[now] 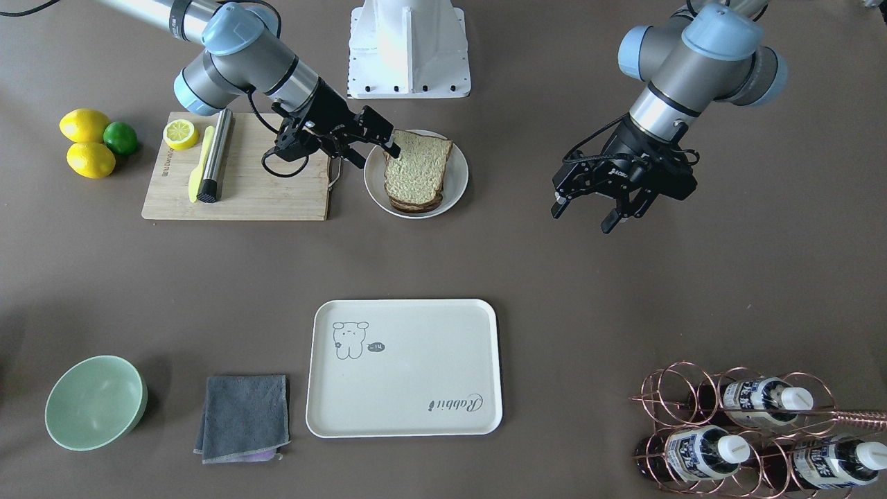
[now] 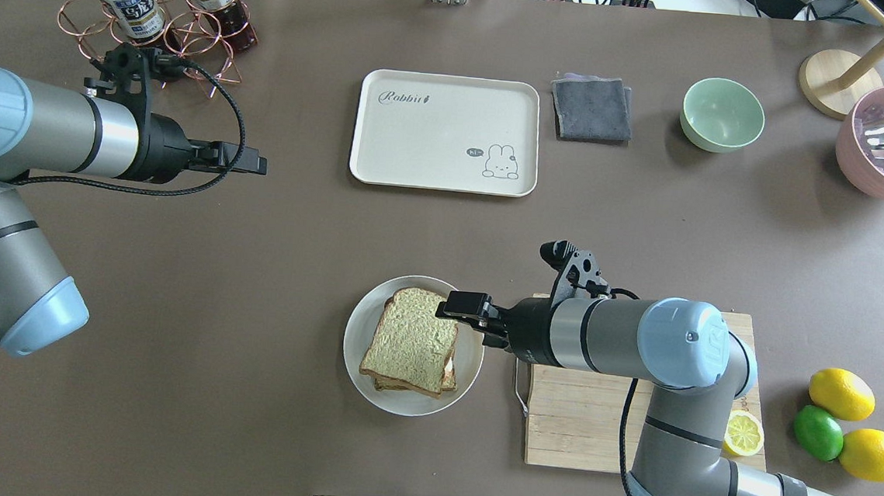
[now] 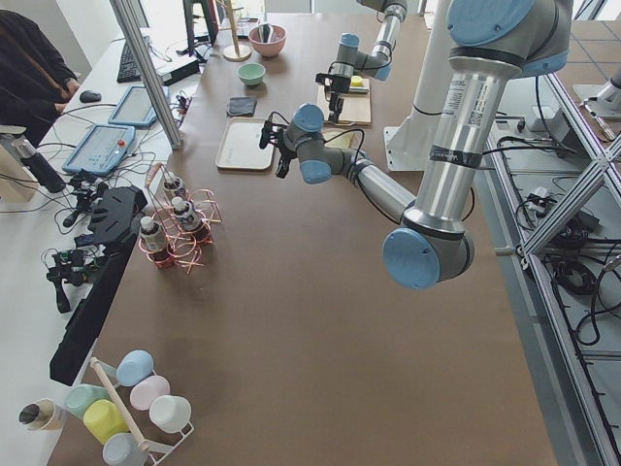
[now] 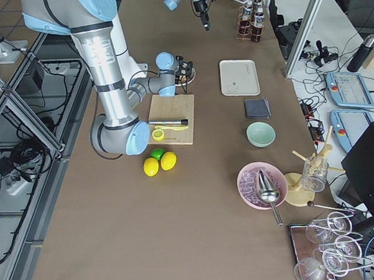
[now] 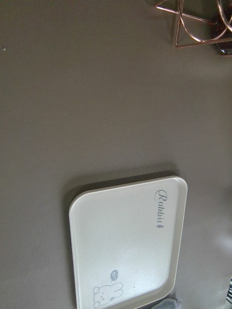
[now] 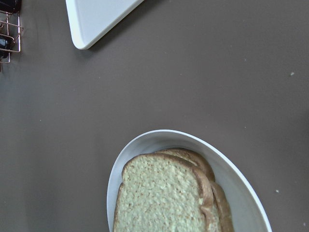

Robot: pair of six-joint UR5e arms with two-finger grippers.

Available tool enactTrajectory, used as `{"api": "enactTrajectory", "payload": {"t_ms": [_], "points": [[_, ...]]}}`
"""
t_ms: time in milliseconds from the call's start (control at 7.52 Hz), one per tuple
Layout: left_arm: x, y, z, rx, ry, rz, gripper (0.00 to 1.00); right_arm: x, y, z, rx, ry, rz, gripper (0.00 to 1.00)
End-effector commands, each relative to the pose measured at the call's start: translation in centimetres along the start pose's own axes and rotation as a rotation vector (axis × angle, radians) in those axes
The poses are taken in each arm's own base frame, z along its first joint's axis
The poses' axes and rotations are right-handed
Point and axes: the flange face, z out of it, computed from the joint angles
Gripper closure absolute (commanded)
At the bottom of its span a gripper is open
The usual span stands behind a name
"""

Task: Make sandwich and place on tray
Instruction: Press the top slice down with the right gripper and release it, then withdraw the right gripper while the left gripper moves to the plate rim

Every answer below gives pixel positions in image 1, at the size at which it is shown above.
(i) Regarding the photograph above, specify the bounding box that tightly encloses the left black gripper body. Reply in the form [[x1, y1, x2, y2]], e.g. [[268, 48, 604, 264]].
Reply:
[[552, 114, 699, 201]]

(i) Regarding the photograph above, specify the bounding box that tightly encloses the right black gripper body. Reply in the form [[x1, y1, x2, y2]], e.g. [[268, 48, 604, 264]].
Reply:
[[288, 79, 363, 150]]

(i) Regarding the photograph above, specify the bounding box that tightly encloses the bread slice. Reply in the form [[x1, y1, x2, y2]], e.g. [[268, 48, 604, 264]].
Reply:
[[385, 130, 453, 203], [387, 193, 443, 213]]

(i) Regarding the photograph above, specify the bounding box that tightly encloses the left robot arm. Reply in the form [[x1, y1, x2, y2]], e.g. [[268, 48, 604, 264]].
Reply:
[[551, 1, 789, 234]]

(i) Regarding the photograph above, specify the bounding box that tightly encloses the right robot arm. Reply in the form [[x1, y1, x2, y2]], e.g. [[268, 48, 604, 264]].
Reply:
[[109, 1, 401, 168]]

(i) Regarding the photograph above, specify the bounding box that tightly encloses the cream rabbit serving tray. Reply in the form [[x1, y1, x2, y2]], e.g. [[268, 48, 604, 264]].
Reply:
[[305, 298, 503, 439]]

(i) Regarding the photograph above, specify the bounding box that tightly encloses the white round plate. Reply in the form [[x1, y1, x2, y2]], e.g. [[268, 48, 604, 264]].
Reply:
[[364, 130, 468, 219]]

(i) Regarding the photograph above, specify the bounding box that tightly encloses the wooden cutting board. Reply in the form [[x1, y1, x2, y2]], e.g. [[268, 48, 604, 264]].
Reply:
[[142, 112, 333, 220]]

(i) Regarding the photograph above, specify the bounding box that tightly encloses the steel cylinder muddler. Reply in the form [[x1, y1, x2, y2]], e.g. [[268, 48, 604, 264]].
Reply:
[[196, 108, 234, 203]]

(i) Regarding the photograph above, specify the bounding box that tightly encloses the yellow plastic knife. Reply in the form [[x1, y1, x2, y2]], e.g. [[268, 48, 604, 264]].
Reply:
[[188, 126, 215, 203]]

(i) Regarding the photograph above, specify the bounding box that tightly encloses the half lemon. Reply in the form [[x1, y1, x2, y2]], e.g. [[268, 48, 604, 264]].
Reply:
[[164, 118, 200, 150]]

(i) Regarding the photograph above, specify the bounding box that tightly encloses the green lime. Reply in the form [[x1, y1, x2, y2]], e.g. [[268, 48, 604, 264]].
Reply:
[[103, 122, 139, 156]]

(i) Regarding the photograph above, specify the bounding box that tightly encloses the tea bottle back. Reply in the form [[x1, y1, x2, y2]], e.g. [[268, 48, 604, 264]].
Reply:
[[687, 377, 814, 429]]

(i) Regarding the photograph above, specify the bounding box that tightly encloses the tea bottle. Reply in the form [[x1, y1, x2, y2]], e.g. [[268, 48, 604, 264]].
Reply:
[[759, 434, 886, 492], [633, 424, 751, 483], [687, 377, 814, 429]]

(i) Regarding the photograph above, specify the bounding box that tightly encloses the lower whole lemon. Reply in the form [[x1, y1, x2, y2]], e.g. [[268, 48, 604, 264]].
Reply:
[[66, 142, 116, 179]]

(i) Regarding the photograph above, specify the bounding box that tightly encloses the whole lemon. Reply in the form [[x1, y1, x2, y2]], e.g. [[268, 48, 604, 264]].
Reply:
[[58, 108, 111, 144], [66, 142, 116, 179]]

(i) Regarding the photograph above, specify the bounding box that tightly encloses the upper whole lemon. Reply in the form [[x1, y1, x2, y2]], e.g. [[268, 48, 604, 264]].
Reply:
[[58, 108, 111, 144]]

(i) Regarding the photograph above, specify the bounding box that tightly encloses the tea bottle front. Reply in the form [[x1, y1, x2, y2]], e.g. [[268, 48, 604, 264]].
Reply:
[[633, 424, 751, 483]]

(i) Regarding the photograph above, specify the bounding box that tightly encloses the folded grey cloth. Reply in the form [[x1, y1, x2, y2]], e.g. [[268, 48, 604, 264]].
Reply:
[[193, 374, 291, 464]]

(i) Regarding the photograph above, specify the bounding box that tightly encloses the mint green bowl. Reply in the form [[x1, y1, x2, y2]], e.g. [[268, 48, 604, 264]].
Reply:
[[44, 355, 147, 451]]

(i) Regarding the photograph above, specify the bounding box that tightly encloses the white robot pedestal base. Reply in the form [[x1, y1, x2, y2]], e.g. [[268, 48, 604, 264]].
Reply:
[[346, 1, 472, 99]]

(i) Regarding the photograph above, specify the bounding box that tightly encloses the copper wire bottle rack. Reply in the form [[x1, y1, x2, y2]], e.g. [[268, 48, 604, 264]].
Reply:
[[632, 361, 885, 498]]

